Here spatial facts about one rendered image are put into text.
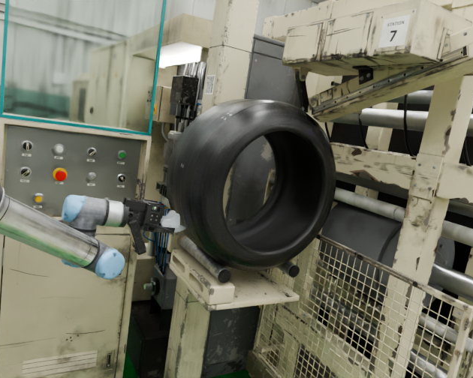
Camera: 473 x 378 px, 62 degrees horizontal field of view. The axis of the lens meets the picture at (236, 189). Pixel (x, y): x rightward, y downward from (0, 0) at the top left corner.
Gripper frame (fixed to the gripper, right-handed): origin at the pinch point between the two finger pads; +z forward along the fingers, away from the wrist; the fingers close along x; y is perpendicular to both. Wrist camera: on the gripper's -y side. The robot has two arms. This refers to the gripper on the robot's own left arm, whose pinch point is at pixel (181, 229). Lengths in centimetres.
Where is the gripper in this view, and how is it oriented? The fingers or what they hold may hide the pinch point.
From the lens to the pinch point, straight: 126.3
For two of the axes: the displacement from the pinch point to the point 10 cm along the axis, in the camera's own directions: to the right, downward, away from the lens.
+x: -4.8, -2.2, 8.5
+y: 2.6, -9.6, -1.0
